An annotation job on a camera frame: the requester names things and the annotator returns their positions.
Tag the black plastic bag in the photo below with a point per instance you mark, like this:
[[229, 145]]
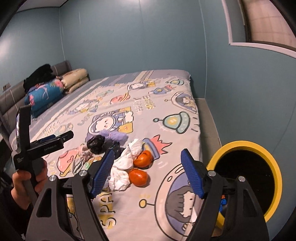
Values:
[[115, 146], [95, 144]]

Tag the window with frosted glass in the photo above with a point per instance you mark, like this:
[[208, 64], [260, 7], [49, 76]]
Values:
[[260, 24]]

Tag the orange tangerine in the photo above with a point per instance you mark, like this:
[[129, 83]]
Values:
[[138, 177], [144, 159]]

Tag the black clothing pile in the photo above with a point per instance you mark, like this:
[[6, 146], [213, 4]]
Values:
[[43, 74]]

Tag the blue floral folded quilt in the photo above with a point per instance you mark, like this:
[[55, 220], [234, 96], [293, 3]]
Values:
[[44, 96]]

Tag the yellow-rimmed red trash bin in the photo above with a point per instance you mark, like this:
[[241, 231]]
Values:
[[257, 165]]

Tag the green snack packet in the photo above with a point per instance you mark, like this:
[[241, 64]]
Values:
[[88, 163]]

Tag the grey pink cloth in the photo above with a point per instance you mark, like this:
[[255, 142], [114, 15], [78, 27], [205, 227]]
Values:
[[84, 154]]

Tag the cartoon space print bedsheet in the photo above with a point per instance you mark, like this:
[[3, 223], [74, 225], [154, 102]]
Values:
[[152, 111]]

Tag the wall power outlet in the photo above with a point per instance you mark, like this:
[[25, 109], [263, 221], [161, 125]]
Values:
[[6, 86]]

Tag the beige folded blanket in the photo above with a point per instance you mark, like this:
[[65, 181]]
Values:
[[74, 79]]

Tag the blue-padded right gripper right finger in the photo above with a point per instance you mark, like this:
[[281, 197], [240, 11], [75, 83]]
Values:
[[195, 171]]

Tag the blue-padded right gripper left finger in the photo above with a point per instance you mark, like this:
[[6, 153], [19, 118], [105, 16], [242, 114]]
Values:
[[99, 171]]

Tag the grey bed frame ledge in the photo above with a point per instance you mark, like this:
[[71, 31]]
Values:
[[210, 141]]

